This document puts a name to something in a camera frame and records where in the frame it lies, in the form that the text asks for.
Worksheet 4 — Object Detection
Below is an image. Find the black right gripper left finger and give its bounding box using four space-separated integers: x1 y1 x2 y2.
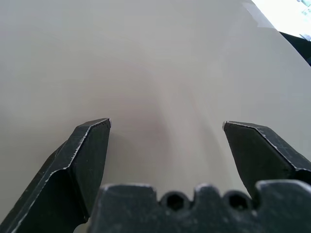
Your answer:
0 118 112 233

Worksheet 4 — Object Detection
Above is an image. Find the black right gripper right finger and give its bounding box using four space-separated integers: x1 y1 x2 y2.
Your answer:
222 120 311 197

